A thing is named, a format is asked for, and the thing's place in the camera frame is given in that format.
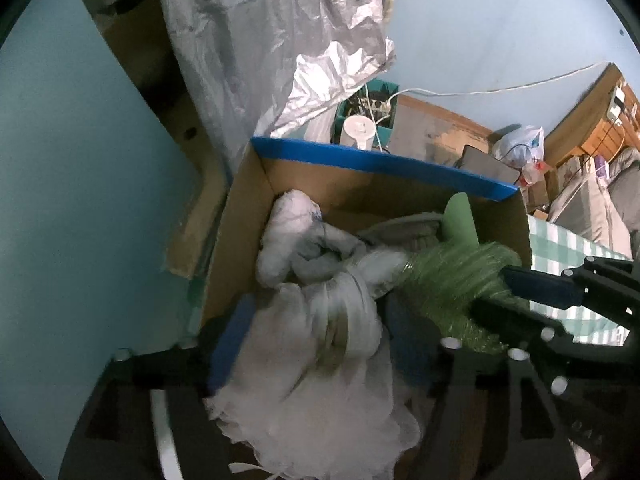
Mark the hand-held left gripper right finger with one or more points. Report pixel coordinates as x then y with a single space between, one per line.
407 345

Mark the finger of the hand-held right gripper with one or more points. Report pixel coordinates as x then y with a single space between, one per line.
540 287
505 320

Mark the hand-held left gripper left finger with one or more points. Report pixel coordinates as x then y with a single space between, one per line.
230 345

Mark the white mesh bath pouf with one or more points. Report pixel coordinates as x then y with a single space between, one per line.
300 410

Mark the green cloth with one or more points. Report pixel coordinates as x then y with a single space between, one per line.
460 220

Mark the blue cardboard box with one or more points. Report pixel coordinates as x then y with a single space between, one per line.
240 220

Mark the white sock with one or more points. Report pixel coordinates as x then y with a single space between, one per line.
287 230

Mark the green checkered tablecloth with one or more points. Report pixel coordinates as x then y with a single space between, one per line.
555 245

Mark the small cardboard box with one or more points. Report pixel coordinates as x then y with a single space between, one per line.
540 192

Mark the beige sofa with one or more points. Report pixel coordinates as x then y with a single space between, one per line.
595 210

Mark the clear plastic bottle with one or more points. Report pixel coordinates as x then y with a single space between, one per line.
532 175

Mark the grey plush towel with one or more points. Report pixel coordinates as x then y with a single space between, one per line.
400 230

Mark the white plastic bag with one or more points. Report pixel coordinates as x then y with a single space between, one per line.
520 145

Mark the wooden cabinet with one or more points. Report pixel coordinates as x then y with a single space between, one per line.
595 125

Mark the teal basket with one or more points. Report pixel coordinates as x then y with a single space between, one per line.
387 130

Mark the white power strip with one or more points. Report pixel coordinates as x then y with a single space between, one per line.
377 105

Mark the silver foil sheet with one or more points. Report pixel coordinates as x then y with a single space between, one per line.
250 35

